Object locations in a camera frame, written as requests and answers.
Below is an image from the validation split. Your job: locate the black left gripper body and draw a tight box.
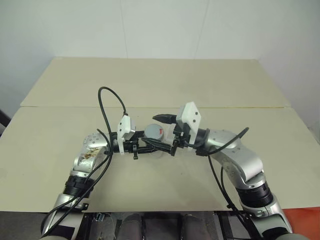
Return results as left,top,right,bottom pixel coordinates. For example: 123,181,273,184
123,138,141,161

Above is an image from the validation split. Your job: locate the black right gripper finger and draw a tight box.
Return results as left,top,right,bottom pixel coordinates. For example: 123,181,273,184
151,113,178,125
141,137,175,154

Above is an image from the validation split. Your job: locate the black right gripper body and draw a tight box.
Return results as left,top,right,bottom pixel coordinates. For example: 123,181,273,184
170,121,191,158

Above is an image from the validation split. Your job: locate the clear plastic jar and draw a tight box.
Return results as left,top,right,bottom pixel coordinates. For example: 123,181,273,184
144,123,175,148

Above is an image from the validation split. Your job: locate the grey jar lid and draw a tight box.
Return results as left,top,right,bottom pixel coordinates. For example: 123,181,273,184
144,123,164,140

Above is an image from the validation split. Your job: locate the dark rounded shape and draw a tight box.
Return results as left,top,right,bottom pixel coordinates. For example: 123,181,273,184
119,212,145,240
88,212,119,240

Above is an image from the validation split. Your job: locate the black furniture piece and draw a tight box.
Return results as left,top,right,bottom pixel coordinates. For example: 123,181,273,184
0,108,11,138

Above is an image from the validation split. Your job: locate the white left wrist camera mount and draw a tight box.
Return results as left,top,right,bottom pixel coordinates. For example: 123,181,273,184
116,113,137,155

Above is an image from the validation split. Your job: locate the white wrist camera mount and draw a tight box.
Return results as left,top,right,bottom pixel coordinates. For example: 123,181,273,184
116,113,137,155
174,100,202,149

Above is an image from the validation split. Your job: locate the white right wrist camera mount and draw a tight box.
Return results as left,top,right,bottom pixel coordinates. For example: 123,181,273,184
174,100,202,149

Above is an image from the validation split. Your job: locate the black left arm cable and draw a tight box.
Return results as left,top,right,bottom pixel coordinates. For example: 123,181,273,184
41,86,130,238

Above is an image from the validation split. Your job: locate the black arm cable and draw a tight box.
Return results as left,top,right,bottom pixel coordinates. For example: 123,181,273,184
196,126,253,240
41,86,130,238

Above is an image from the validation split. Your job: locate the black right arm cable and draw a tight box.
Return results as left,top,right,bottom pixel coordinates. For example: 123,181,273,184
196,126,253,240

